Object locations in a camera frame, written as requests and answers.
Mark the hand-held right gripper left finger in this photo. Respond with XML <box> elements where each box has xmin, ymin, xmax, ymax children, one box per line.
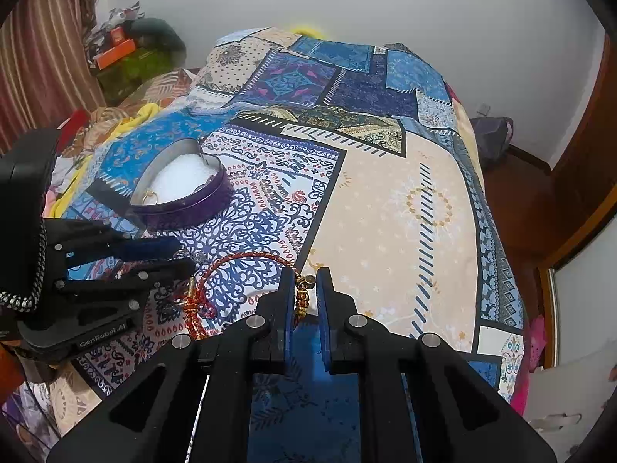
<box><xmin>46</xmin><ymin>266</ymin><xmax>297</xmax><ymax>463</ymax></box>

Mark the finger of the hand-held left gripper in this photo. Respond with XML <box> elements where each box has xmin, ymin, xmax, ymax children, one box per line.
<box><xmin>52</xmin><ymin>259</ymin><xmax>197</xmax><ymax>330</ymax></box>
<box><xmin>42</xmin><ymin>218</ymin><xmax>180</xmax><ymax>271</ymax></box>

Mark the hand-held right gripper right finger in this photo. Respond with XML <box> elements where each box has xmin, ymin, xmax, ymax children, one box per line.
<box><xmin>315</xmin><ymin>266</ymin><xmax>561</xmax><ymax>463</ymax></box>

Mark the small silver jewelry piece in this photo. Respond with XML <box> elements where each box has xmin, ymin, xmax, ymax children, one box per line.
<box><xmin>177</xmin><ymin>249</ymin><xmax>211</xmax><ymax>267</ymax></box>

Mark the red braided cord necklace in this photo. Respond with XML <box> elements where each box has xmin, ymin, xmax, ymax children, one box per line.
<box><xmin>172</xmin><ymin>251</ymin><xmax>317</xmax><ymax>341</ymax></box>

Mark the purple heart-shaped tin box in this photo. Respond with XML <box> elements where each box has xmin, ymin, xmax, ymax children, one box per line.
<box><xmin>128</xmin><ymin>137</ymin><xmax>233</xmax><ymax>232</ymax></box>

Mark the red cloth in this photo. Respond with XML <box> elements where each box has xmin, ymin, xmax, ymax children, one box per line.
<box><xmin>57</xmin><ymin>108</ymin><xmax>92</xmax><ymax>142</ymax></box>

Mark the patchwork printed bedsheet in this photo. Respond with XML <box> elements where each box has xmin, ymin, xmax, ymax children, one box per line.
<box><xmin>10</xmin><ymin>26</ymin><xmax>527</xmax><ymax>463</ymax></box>

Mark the striped brown curtain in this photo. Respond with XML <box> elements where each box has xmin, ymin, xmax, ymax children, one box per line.
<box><xmin>0</xmin><ymin>0</ymin><xmax>106</xmax><ymax>156</ymax></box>

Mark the yellow cloth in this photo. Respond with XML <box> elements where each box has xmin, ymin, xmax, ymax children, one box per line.
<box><xmin>46</xmin><ymin>102</ymin><xmax>161</xmax><ymax>220</ymax></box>

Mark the orange cardboard box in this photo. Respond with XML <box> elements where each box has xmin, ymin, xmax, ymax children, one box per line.
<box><xmin>91</xmin><ymin>37</ymin><xmax>138</xmax><ymax>71</ymax></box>

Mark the green bag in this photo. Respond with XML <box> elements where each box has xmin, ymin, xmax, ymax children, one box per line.
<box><xmin>96</xmin><ymin>18</ymin><xmax>188</xmax><ymax>106</ymax></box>

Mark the orange floral cloth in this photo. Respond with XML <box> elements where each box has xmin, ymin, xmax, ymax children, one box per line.
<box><xmin>91</xmin><ymin>68</ymin><xmax>197</xmax><ymax>121</ymax></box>

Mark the pink cloth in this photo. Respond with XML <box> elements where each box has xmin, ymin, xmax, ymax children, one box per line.
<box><xmin>510</xmin><ymin>315</ymin><xmax>546</xmax><ymax>416</ymax></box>

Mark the purple bag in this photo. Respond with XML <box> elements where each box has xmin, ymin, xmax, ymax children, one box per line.
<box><xmin>470</xmin><ymin>116</ymin><xmax>514</xmax><ymax>171</ymax></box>

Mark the white plastic item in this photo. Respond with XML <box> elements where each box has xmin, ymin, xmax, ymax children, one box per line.
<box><xmin>522</xmin><ymin>347</ymin><xmax>617</xmax><ymax>450</ymax></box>

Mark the wooden door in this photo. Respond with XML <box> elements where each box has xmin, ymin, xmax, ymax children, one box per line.
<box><xmin>548</xmin><ymin>33</ymin><xmax>617</xmax><ymax>271</ymax></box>

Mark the braided coiled cable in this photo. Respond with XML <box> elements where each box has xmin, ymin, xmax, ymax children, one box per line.
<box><xmin>0</xmin><ymin>221</ymin><xmax>49</xmax><ymax>312</ymax></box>

